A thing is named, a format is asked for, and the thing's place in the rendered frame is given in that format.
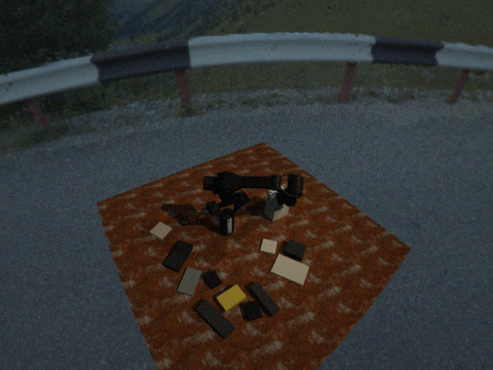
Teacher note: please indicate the dark grey controller unit with green rocker switches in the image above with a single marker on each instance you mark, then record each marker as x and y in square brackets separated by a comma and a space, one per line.
[227, 222]

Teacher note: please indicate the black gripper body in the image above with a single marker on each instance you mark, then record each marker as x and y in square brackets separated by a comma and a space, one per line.
[226, 200]

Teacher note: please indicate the yellow box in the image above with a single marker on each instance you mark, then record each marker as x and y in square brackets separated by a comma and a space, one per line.
[231, 298]

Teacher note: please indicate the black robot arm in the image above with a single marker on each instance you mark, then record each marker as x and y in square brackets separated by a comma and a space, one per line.
[228, 182]

